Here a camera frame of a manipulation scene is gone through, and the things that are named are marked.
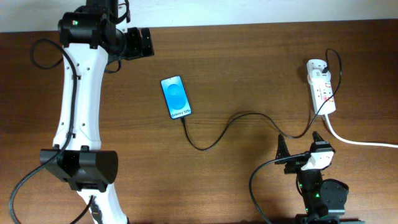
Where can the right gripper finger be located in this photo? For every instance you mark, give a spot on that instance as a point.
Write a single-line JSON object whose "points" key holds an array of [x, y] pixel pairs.
{"points": [[317, 137], [282, 150]]}

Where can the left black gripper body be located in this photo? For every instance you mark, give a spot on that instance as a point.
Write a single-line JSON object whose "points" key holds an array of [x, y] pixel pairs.
{"points": [[134, 47]]}

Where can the blue screen Galaxy smartphone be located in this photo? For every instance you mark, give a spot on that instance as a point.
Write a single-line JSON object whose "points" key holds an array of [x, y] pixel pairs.
{"points": [[176, 97]]}

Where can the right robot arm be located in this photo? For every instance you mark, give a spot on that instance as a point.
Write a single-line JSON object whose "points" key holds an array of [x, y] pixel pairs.
{"points": [[324, 199]]}

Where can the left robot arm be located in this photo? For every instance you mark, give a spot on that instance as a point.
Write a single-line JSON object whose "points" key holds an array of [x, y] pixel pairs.
{"points": [[91, 37]]}

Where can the white power strip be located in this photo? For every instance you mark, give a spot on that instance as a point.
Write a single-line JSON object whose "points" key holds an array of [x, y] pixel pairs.
{"points": [[319, 81]]}

